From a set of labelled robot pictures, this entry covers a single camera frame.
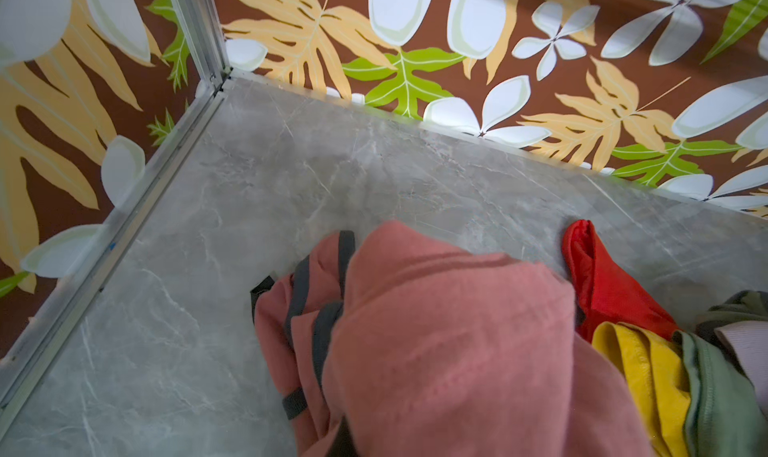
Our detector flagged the dusty rose cloth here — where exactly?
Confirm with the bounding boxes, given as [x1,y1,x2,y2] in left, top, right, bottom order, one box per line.
[251,221,652,456]

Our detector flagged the red cloth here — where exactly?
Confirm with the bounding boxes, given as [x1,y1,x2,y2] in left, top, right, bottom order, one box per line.
[561,220,678,341]

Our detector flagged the yellow cloth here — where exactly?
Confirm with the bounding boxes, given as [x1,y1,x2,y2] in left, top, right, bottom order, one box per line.
[592,322,693,456]

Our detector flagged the olive green cloth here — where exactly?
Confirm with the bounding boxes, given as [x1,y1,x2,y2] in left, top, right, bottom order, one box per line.
[673,290,767,456]

